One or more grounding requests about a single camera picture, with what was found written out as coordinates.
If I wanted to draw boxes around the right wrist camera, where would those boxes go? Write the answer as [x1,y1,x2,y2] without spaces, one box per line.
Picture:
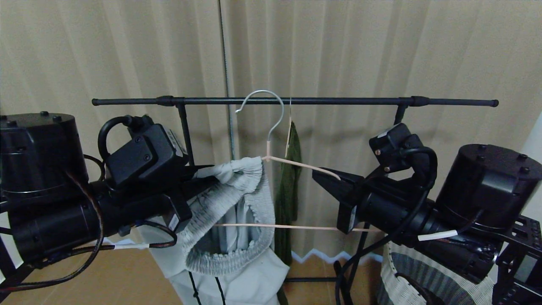
[369,123,425,179]

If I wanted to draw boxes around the beige curtain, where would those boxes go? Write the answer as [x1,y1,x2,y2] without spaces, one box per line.
[0,0,542,263]

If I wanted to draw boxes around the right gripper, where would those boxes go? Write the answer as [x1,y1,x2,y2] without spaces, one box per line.
[337,177,433,247]

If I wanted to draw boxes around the green long-sleeved shirt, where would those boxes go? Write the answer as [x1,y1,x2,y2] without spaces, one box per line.
[274,121,302,267]

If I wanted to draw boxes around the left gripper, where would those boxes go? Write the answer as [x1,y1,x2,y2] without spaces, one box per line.
[101,179,194,236]

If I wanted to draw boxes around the pale grey shorts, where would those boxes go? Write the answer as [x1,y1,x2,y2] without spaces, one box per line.
[135,156,290,305]

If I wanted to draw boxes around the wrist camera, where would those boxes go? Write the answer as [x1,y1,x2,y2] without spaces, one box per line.
[369,123,425,179]
[104,115,190,189]

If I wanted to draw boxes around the black clothes rack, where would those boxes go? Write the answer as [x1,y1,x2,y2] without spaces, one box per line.
[92,96,499,305]

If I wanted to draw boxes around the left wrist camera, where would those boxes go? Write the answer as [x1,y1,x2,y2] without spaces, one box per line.
[104,115,190,189]

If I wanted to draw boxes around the white laundry basket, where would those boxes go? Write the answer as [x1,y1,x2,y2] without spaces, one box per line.
[377,241,496,305]

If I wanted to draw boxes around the pink clothes hanger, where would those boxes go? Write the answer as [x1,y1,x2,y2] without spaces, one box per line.
[285,97,293,158]
[214,90,373,233]

